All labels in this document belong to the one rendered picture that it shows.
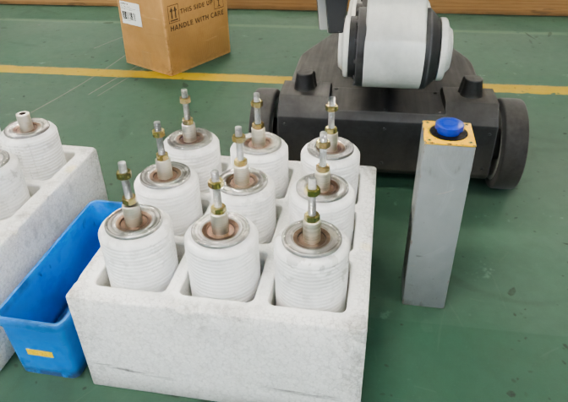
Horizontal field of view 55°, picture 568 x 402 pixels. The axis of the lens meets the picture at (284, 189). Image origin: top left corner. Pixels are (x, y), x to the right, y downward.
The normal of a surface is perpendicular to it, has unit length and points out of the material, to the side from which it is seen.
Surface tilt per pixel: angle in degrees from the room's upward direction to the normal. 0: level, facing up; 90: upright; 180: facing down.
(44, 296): 88
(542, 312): 0
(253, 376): 90
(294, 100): 46
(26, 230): 90
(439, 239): 90
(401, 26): 50
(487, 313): 0
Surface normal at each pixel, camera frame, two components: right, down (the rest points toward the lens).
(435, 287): -0.17, 0.54
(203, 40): 0.80, 0.32
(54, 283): 0.98, 0.06
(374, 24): -0.12, -0.13
